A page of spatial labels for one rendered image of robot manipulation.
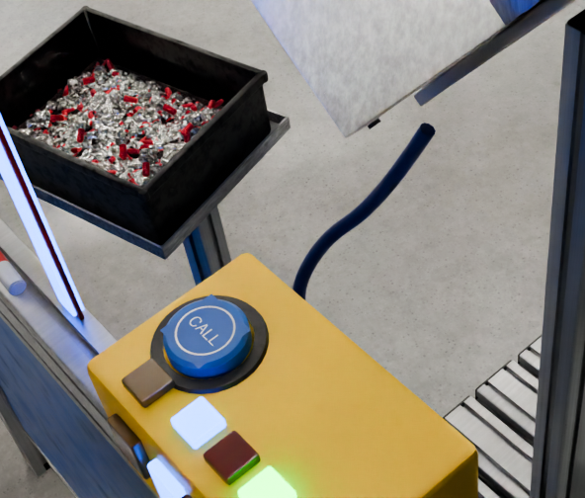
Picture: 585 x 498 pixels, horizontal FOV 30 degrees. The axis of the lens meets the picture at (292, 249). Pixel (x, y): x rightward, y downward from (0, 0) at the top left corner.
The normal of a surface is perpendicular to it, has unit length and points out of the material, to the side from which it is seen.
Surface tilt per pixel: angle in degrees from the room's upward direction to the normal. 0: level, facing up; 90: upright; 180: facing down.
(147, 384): 0
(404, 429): 0
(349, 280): 0
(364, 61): 55
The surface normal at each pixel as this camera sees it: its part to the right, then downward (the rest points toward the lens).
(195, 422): -0.12, -0.66
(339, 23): -0.28, 0.24
